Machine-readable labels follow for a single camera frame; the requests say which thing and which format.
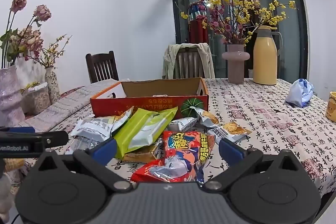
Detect lilac ribbed vase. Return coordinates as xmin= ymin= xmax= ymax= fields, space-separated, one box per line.
xmin=0 ymin=65 xmax=26 ymax=128

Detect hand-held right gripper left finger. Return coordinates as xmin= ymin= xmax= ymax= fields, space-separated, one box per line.
xmin=33 ymin=138 xmax=133 ymax=191

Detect thin yellow flower twigs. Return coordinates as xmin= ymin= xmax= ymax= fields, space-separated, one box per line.
xmin=26 ymin=34 xmax=72 ymax=69

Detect red snack packet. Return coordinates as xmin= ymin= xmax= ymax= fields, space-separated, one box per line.
xmin=130 ymin=131 xmax=214 ymax=184

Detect yellow thermos jug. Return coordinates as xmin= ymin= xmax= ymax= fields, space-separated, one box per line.
xmin=252 ymin=25 xmax=283 ymax=86

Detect dried pink flowers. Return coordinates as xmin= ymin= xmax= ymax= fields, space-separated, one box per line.
xmin=0 ymin=0 xmax=52 ymax=69

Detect clear patterned storage box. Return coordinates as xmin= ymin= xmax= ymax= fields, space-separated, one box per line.
xmin=20 ymin=82 xmax=51 ymax=116

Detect chair with beige jacket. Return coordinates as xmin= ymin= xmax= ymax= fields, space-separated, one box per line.
xmin=162 ymin=43 xmax=216 ymax=80

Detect yellow mug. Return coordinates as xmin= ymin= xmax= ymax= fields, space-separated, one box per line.
xmin=325 ymin=91 xmax=336 ymax=123

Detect blue and white plastic bag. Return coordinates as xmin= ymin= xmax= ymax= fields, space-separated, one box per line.
xmin=285 ymin=79 xmax=314 ymax=108

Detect wooden slatted chair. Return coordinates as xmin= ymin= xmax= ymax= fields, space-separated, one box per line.
xmin=173 ymin=47 xmax=208 ymax=79

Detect tan woven object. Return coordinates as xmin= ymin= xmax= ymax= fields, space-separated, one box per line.
xmin=5 ymin=158 xmax=26 ymax=171

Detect red hanging ornament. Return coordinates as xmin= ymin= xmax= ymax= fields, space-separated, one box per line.
xmin=187 ymin=2 xmax=209 ymax=44

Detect dark framed glass door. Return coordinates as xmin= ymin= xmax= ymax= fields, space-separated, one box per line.
xmin=169 ymin=0 xmax=309 ymax=83

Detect long green snack packet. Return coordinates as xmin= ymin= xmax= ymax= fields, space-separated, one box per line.
xmin=113 ymin=107 xmax=179 ymax=159

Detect dark wooden chair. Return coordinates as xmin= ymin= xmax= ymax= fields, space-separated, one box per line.
xmin=85 ymin=51 xmax=120 ymax=84

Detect orange cardboard box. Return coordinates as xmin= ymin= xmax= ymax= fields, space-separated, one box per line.
xmin=90 ymin=77 xmax=210 ymax=121

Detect pink ringed vase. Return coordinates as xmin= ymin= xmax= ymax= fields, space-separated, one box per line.
xmin=222 ymin=44 xmax=250 ymax=84

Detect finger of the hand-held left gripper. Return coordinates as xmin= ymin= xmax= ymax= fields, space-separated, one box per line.
xmin=0 ymin=127 xmax=69 ymax=147

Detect clear plastic snack packet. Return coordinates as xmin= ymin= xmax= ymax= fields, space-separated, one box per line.
xmin=69 ymin=136 xmax=101 ymax=156

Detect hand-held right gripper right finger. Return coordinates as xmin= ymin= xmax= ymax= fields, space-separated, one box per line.
xmin=203 ymin=138 xmax=303 ymax=191

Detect yellow and red flower branches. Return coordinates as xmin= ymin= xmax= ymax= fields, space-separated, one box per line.
xmin=175 ymin=0 xmax=297 ymax=46

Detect slim floral vase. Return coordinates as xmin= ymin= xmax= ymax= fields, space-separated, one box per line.
xmin=44 ymin=67 xmax=61 ymax=106

